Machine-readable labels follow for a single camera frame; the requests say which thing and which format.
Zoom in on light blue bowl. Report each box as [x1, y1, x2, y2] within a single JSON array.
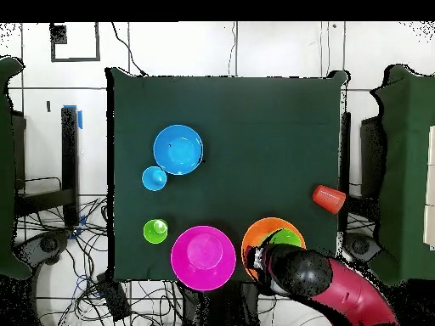
[[152, 124, 205, 177]]

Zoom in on light blue cup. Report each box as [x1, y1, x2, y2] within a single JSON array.
[[141, 166, 168, 192]]

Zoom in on large orange bowl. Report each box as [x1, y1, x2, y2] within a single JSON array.
[[240, 216, 308, 283]]

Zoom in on large pink bowl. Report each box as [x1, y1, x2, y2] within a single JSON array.
[[170, 225, 238, 292]]

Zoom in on large green bowl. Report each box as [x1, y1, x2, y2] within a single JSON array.
[[267, 228, 304, 250]]

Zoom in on red-orange cup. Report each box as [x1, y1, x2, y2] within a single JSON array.
[[311, 184, 347, 216]]

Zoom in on dark green tablecloth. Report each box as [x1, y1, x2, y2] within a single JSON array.
[[105, 66, 349, 284]]

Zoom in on green cup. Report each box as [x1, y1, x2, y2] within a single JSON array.
[[143, 218, 169, 245]]

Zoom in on black upright bar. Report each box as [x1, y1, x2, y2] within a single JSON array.
[[339, 110, 352, 233]]

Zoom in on black power strip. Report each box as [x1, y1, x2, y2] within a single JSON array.
[[95, 271, 133, 322]]

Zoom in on black stand base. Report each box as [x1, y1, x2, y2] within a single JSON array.
[[16, 228, 72, 267], [342, 232, 383, 267]]

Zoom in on green covered side table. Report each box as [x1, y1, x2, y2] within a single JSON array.
[[368, 64, 435, 286], [0, 55, 33, 281]]

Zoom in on white boxes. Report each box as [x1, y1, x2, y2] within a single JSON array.
[[422, 125, 435, 252]]

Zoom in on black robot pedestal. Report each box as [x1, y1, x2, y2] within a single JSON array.
[[181, 281, 261, 326]]

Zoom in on floor cable tangle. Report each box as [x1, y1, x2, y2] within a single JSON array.
[[16, 196, 184, 326]]

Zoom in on black L-shaped frame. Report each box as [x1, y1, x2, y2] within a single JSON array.
[[14, 106, 80, 228]]

